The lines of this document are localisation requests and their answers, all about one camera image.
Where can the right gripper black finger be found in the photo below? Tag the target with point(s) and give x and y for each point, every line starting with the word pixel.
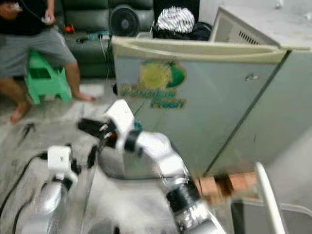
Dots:
pixel 91 127

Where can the grey fridge door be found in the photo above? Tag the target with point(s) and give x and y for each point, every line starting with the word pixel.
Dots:
pixel 214 107

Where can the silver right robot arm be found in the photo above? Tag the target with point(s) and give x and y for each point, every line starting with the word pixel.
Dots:
pixel 161 151

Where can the grey fridge cabinet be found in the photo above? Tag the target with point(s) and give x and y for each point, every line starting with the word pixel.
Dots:
pixel 282 112

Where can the green plastic stool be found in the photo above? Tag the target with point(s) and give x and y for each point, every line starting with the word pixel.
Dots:
pixel 48 83

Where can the dark green sofa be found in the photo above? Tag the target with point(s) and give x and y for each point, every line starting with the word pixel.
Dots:
pixel 92 53

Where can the white power strip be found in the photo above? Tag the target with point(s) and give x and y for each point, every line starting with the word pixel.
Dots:
pixel 95 35

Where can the person in grey shorts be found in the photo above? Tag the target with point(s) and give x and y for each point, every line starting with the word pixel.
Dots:
pixel 29 51

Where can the black standing fan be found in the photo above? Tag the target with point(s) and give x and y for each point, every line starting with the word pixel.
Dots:
pixel 124 20

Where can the red clay brick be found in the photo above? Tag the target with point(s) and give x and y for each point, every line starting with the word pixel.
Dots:
pixel 243 183

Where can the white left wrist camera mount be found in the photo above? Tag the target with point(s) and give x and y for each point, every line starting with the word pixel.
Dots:
pixel 60 158

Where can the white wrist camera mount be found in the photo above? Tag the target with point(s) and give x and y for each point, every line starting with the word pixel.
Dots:
pixel 60 158
pixel 122 114

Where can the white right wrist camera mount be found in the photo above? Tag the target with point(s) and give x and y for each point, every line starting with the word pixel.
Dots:
pixel 122 114

